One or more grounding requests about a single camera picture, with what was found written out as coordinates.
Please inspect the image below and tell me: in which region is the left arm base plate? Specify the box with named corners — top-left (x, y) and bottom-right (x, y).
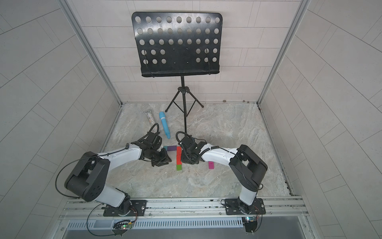
top-left (102, 200), bottom-right (147, 217)

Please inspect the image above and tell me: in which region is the left black cable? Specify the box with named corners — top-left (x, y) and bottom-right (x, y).
top-left (55, 158), bottom-right (141, 237)

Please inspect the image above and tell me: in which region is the glittery silver microphone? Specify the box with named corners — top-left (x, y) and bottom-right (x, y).
top-left (145, 110), bottom-right (156, 126)

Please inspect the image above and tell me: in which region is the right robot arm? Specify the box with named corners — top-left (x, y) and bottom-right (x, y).
top-left (176, 131), bottom-right (268, 214)

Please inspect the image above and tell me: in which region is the blue microphone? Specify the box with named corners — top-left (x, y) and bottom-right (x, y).
top-left (159, 112), bottom-right (171, 139)

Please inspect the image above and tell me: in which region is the aluminium front rail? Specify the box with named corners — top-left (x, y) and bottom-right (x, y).
top-left (58, 196), bottom-right (308, 220)

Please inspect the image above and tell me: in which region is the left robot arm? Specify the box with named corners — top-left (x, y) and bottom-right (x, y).
top-left (64, 123), bottom-right (171, 216)

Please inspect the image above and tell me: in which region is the left circuit board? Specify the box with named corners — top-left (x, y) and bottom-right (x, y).
top-left (112, 220), bottom-right (135, 236)

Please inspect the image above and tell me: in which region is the black perforated music stand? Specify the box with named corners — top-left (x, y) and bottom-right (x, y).
top-left (131, 12), bottom-right (223, 119)

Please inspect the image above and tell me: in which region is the circuit board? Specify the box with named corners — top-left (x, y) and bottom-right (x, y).
top-left (112, 220), bottom-right (135, 236)
top-left (242, 217), bottom-right (259, 234)

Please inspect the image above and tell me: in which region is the dark purple block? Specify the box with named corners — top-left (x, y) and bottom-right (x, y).
top-left (167, 145), bottom-right (177, 151)

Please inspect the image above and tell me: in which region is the red block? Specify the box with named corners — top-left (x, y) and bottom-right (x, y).
top-left (177, 146), bottom-right (182, 156)
top-left (176, 154), bottom-right (182, 165)

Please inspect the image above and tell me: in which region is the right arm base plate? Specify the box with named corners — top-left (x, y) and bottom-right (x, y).
top-left (221, 198), bottom-right (266, 215)

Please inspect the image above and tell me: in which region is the right circuit board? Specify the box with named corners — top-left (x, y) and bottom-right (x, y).
top-left (242, 217), bottom-right (259, 234)

